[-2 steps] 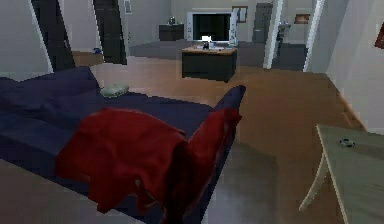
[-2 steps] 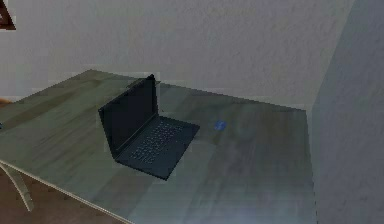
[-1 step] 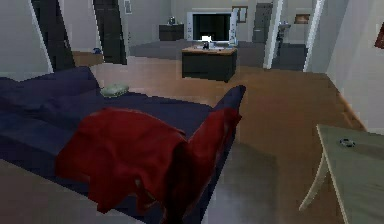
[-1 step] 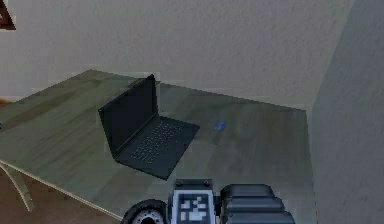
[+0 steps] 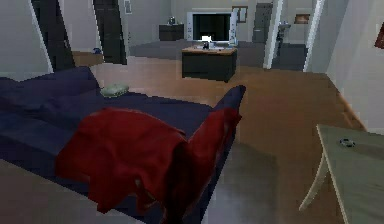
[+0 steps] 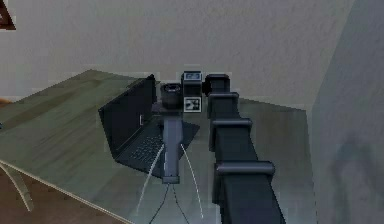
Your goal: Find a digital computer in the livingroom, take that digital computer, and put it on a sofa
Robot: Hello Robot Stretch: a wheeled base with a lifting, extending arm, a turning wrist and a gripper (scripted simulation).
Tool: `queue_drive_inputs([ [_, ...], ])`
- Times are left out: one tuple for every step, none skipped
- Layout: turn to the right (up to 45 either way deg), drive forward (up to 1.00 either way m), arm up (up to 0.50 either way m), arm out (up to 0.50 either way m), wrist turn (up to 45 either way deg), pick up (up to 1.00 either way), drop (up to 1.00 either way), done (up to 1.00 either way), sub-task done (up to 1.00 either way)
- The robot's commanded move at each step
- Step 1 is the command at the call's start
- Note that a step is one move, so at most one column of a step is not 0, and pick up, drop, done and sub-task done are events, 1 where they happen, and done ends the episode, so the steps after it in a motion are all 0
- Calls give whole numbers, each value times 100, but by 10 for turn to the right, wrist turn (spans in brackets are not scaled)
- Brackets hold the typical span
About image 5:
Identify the dark blue sofa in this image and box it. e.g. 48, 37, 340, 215
0, 65, 247, 224

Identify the dark cabinet with wooden top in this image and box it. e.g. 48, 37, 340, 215
181, 46, 238, 83

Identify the red blanket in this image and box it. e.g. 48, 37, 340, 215
54, 106, 243, 221

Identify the pale green cushion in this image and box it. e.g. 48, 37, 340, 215
100, 83, 130, 99

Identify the dark low sideboard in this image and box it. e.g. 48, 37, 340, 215
158, 23, 185, 42

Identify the brown framed notice board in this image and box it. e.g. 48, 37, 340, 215
231, 5, 249, 24

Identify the grey room door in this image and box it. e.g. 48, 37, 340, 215
252, 2, 274, 44

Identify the dark room door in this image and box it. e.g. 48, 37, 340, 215
30, 0, 76, 72
92, 0, 128, 66

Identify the pale olive table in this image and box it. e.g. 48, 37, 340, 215
298, 124, 384, 224

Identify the brown framed wall picture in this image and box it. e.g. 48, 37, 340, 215
294, 13, 311, 25

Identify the dark red wall picture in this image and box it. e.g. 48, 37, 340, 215
374, 22, 384, 50

